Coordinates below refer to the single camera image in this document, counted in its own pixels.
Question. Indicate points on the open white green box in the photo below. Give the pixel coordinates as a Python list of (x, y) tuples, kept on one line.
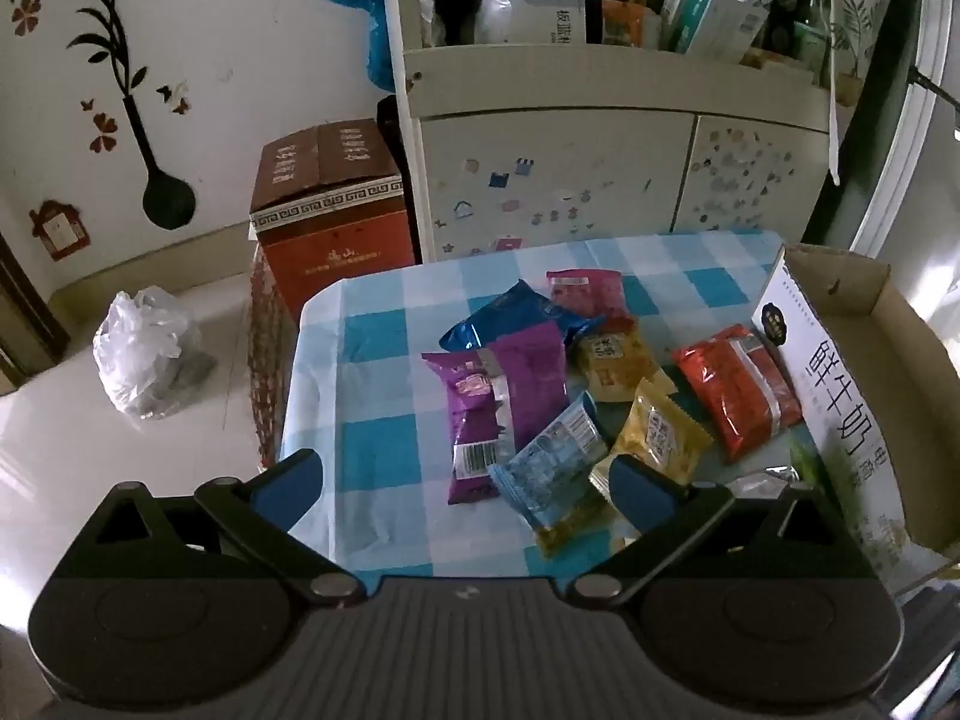
[(712, 15)]

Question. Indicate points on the blue white checked tablecloth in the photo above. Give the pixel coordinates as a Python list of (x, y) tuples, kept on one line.
[(375, 427)]

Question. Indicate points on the white cabinet with stickers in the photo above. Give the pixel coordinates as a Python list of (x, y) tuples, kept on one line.
[(562, 150)]

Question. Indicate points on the blue plastic bag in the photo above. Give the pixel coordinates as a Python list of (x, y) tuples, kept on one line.
[(375, 37)]

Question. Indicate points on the red brown carton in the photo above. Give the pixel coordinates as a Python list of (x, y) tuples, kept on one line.
[(330, 255)]

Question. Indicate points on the dark door frame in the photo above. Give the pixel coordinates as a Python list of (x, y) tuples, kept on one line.
[(885, 90)]

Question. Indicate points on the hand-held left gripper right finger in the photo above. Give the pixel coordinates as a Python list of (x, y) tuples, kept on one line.
[(637, 493)]

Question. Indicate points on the pale blue green snack packet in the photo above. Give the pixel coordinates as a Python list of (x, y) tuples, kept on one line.
[(551, 465)]

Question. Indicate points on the clear plastic bag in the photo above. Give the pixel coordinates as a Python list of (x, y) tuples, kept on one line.
[(142, 345)]

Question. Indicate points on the red snack packet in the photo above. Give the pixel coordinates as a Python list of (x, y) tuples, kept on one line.
[(739, 390)]

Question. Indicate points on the plant print cloth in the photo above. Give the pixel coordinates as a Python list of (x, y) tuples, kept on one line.
[(855, 22)]

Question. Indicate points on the orange packet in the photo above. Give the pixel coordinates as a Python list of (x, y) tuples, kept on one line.
[(622, 22)]

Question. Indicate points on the red house wall sticker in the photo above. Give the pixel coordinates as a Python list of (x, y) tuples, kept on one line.
[(58, 229)]

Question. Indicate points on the pink snack packet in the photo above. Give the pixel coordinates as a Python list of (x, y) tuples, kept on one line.
[(589, 292)]

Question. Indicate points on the silver snack packet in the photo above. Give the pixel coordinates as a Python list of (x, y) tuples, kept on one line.
[(757, 484)]

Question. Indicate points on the golden yellow snack packet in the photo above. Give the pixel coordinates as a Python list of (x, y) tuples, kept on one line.
[(660, 435)]

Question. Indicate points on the printed cardboard box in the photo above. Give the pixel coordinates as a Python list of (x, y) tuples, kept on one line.
[(840, 390)]

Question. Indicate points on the purple snack packet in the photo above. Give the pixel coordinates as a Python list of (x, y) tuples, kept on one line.
[(495, 390)]

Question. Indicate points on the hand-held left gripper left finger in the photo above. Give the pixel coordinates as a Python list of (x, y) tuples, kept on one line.
[(289, 481)]

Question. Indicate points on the black vine wall decal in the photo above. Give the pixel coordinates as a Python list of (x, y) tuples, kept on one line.
[(169, 199)]

